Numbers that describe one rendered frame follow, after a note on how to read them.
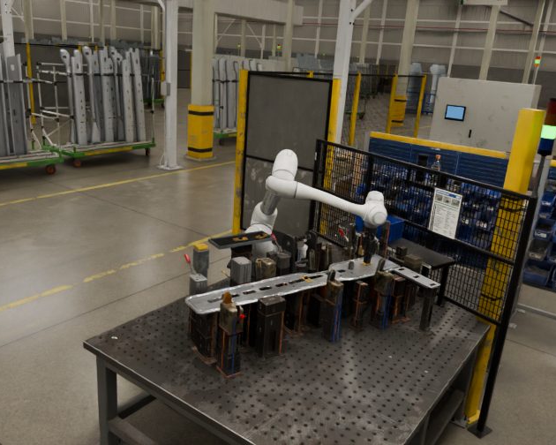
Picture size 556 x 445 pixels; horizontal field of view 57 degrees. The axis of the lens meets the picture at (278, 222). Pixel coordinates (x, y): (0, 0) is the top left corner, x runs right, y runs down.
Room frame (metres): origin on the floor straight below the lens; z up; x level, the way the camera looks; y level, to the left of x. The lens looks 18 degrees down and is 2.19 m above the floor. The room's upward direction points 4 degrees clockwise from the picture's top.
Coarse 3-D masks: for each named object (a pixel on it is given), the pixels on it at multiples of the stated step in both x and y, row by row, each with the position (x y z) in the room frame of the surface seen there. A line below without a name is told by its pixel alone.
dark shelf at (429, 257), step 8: (344, 224) 3.63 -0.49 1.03; (360, 232) 3.47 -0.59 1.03; (400, 240) 3.36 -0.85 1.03; (408, 240) 3.38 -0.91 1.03; (392, 248) 3.21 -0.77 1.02; (408, 248) 3.21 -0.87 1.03; (416, 248) 3.23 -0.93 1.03; (424, 248) 3.24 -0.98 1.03; (424, 256) 3.09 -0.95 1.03; (432, 256) 3.10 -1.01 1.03; (440, 256) 3.11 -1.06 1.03; (424, 264) 2.99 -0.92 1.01; (432, 264) 2.96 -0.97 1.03; (440, 264) 2.97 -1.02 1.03; (448, 264) 3.02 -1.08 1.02
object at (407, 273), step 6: (396, 270) 2.89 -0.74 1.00; (402, 270) 2.90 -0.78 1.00; (408, 270) 2.90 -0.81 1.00; (408, 276) 2.81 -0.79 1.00; (420, 276) 2.82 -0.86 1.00; (414, 282) 2.77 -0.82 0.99; (420, 282) 2.75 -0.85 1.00; (426, 282) 2.75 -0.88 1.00; (432, 282) 2.76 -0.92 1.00; (426, 288) 2.69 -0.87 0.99
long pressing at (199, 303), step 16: (320, 272) 2.77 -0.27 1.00; (336, 272) 2.80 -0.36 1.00; (352, 272) 2.81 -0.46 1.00; (368, 272) 2.83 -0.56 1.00; (240, 288) 2.49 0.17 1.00; (256, 288) 2.50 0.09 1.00; (272, 288) 2.52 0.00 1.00; (288, 288) 2.53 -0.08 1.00; (304, 288) 2.55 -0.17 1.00; (192, 304) 2.27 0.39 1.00; (208, 304) 2.28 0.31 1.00; (240, 304) 2.31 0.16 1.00
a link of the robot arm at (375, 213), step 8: (296, 192) 2.91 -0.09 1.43; (304, 192) 2.91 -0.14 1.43; (312, 192) 2.92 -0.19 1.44; (320, 192) 2.92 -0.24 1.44; (320, 200) 2.91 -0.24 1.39; (328, 200) 2.87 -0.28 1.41; (336, 200) 2.85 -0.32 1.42; (344, 200) 2.84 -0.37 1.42; (344, 208) 2.81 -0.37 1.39; (352, 208) 2.78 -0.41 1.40; (360, 208) 2.77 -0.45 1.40; (368, 208) 2.76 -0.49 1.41; (376, 208) 2.74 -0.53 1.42; (384, 208) 2.76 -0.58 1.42; (360, 216) 2.79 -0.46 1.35; (368, 216) 2.74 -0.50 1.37; (376, 216) 2.70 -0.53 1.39; (384, 216) 2.71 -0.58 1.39; (376, 224) 2.71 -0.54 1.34
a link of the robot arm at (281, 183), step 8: (272, 176) 2.97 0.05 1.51; (280, 176) 2.95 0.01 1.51; (288, 176) 2.96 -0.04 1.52; (272, 184) 2.92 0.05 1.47; (280, 184) 2.91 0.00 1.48; (288, 184) 2.92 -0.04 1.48; (296, 184) 2.93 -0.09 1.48; (272, 192) 2.94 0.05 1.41; (280, 192) 2.91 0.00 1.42; (288, 192) 2.90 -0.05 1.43
